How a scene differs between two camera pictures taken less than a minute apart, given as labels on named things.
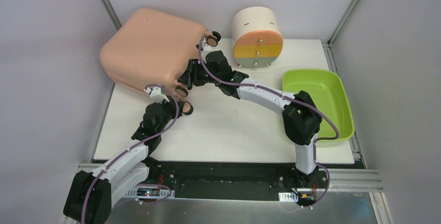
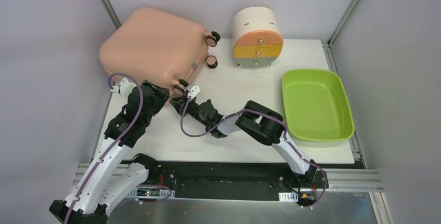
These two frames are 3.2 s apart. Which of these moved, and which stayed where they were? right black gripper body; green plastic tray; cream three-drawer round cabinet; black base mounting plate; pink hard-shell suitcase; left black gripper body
Moved: left black gripper body; right black gripper body
Stayed: green plastic tray; cream three-drawer round cabinet; black base mounting plate; pink hard-shell suitcase
